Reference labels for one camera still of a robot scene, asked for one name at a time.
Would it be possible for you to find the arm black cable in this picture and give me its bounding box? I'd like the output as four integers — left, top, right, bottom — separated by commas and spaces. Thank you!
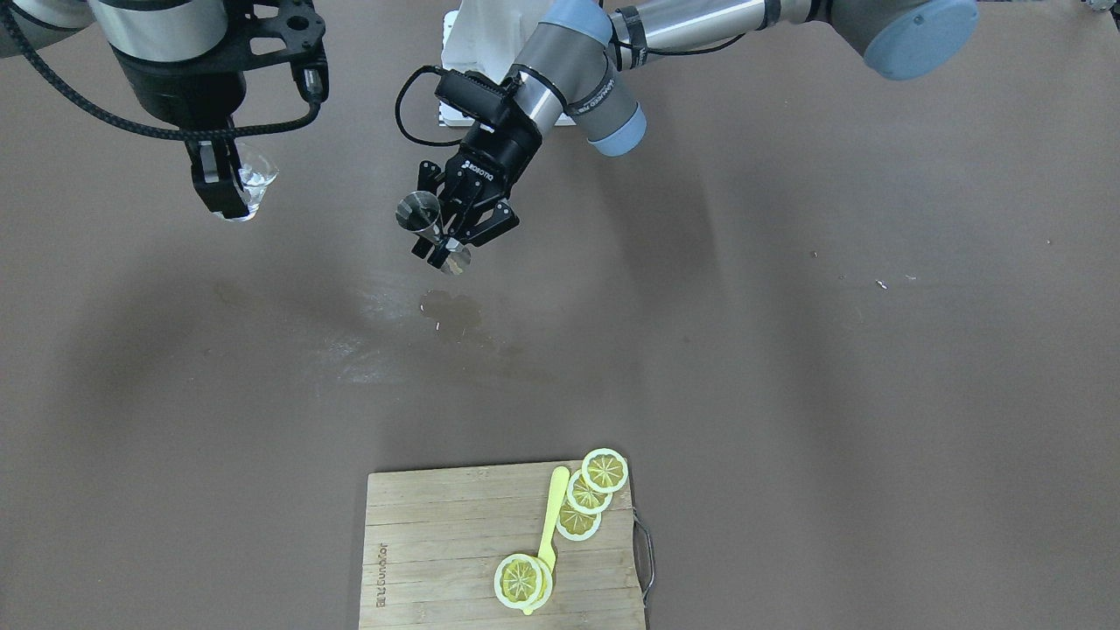
394, 65, 465, 148
0, 17, 323, 143

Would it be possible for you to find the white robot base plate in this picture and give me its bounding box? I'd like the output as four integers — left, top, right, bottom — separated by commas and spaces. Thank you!
437, 9, 578, 129

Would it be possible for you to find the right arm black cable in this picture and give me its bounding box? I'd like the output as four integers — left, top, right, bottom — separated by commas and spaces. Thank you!
0, 17, 323, 143

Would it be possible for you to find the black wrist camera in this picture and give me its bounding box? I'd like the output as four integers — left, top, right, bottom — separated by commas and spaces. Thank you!
220, 1, 332, 105

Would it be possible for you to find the lemon slice on stick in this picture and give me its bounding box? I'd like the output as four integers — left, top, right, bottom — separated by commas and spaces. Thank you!
493, 553, 556, 615

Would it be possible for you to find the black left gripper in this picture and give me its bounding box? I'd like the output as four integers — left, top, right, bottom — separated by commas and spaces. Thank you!
411, 68, 543, 265

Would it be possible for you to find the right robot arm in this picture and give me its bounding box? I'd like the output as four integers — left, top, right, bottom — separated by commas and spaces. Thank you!
3, 1, 248, 132

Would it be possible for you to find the clear glass measuring cup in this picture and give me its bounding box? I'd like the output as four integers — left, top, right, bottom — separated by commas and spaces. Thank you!
212, 141, 280, 222

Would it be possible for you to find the wooden cutting board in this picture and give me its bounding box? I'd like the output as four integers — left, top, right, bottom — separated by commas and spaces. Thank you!
360, 462, 653, 629

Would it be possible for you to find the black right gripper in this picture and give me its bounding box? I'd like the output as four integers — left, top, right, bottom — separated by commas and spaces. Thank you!
115, 52, 251, 220

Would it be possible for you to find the steel double jigger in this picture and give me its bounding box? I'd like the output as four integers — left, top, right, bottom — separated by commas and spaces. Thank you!
395, 191, 472, 276

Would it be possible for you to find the yellow plastic stick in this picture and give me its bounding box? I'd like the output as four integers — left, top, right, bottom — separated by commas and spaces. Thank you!
523, 465, 571, 615

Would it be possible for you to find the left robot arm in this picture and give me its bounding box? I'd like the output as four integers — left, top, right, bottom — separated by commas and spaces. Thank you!
395, 1, 977, 275

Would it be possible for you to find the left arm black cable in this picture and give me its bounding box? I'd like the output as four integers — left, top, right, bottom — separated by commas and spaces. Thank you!
394, 65, 465, 148

